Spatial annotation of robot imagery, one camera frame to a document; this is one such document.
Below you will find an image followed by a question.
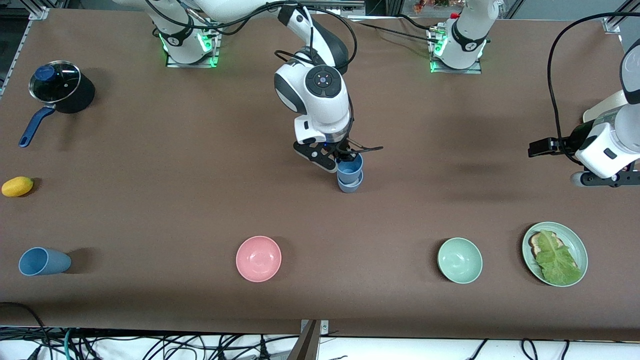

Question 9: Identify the blue plastic cup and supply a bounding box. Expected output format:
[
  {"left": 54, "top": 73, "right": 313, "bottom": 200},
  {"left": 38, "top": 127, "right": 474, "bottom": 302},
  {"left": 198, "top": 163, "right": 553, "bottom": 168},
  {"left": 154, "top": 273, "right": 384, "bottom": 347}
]
[
  {"left": 18, "top": 247, "right": 72, "bottom": 277},
  {"left": 338, "top": 171, "right": 364, "bottom": 194},
  {"left": 336, "top": 152, "right": 364, "bottom": 185}
]

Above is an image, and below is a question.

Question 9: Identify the cream rounded board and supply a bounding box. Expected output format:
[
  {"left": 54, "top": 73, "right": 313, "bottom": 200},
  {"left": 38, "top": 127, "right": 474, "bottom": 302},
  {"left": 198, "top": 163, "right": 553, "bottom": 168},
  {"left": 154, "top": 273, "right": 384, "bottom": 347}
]
[{"left": 582, "top": 90, "right": 629, "bottom": 124}]

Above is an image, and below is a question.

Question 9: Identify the toast slice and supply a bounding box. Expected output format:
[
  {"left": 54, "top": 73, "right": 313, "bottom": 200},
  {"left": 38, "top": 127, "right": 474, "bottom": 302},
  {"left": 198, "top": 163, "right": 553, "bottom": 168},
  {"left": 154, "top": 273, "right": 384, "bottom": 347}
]
[{"left": 530, "top": 231, "right": 578, "bottom": 268}]

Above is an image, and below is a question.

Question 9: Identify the green plate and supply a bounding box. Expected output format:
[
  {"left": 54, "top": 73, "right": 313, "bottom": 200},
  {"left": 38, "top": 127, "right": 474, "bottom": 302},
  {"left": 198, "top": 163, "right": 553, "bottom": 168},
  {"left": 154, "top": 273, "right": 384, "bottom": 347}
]
[{"left": 522, "top": 221, "right": 589, "bottom": 288}]

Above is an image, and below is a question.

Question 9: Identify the green lettuce leaf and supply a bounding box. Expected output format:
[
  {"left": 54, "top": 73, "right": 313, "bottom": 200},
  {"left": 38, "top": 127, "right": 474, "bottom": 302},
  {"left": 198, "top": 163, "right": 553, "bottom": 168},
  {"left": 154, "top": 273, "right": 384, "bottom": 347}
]
[{"left": 535, "top": 230, "right": 583, "bottom": 286}]

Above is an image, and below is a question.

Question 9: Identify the pink bowl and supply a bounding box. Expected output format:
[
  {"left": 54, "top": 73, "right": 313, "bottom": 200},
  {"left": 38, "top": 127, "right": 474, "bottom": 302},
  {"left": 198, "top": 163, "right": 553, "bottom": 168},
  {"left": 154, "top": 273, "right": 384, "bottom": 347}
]
[{"left": 235, "top": 235, "right": 282, "bottom": 283}]

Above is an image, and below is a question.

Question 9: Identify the mint green bowl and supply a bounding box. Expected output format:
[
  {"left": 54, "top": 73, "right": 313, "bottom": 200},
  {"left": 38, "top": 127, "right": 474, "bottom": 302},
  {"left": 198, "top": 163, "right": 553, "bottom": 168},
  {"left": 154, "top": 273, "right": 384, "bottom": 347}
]
[{"left": 437, "top": 237, "right": 484, "bottom": 285}]

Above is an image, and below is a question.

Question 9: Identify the aluminium strut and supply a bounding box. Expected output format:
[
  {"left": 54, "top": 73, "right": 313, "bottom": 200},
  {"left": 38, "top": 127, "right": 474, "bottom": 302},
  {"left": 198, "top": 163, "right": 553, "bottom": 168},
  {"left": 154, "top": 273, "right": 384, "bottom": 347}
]
[{"left": 287, "top": 320, "right": 321, "bottom": 360}]

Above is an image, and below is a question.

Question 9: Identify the yellow lemon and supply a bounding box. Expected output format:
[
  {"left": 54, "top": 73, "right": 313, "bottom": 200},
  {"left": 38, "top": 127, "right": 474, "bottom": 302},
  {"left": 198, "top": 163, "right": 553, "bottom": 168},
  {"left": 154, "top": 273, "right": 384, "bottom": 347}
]
[{"left": 1, "top": 176, "right": 35, "bottom": 198}]

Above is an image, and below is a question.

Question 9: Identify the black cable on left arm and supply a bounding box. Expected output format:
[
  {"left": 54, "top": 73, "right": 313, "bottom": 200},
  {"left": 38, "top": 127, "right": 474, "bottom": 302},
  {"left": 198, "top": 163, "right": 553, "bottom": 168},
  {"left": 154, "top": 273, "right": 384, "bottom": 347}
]
[{"left": 547, "top": 11, "right": 640, "bottom": 151}]

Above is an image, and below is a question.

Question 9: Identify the aluminium frame corner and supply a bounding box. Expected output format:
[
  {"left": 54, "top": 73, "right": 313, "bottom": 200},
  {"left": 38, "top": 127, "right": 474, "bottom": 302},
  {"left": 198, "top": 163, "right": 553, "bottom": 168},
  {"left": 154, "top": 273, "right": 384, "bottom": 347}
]
[{"left": 602, "top": 0, "right": 640, "bottom": 35}]

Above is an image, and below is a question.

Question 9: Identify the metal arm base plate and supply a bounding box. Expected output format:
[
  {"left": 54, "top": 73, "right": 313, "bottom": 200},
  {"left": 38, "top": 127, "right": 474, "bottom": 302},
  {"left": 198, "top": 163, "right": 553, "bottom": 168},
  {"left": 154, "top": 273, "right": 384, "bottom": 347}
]
[
  {"left": 427, "top": 25, "right": 483, "bottom": 75},
  {"left": 166, "top": 21, "right": 221, "bottom": 68}
]

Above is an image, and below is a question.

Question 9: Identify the black base cable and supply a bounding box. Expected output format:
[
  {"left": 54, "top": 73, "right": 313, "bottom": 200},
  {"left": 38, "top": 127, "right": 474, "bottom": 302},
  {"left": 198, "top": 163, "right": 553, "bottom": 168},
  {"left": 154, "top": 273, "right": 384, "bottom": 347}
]
[{"left": 350, "top": 15, "right": 442, "bottom": 46}]

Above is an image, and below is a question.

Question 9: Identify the aluminium frame crossbar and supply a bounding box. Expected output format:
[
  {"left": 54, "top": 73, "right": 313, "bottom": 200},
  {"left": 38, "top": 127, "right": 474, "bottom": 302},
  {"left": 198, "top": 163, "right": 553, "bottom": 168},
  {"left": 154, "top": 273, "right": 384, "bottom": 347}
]
[{"left": 305, "top": 0, "right": 366, "bottom": 16}]

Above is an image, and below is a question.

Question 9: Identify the black pot with blue handle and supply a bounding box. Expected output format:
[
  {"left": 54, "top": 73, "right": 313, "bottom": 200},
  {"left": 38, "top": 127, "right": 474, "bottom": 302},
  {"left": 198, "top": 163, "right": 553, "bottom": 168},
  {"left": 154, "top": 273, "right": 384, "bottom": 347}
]
[{"left": 18, "top": 60, "right": 96, "bottom": 149}]

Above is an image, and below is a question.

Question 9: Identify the aluminium frame rail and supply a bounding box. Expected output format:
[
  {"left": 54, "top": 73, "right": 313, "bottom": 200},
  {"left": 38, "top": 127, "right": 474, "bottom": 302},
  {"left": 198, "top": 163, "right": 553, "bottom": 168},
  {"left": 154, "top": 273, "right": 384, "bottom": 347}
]
[{"left": 0, "top": 5, "right": 49, "bottom": 96}]

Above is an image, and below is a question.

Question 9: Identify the black looped cable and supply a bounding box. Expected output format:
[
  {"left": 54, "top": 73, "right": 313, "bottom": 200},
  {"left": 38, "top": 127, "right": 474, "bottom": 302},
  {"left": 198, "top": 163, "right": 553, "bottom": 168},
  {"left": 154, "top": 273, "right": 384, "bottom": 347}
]
[{"left": 0, "top": 302, "right": 49, "bottom": 346}]

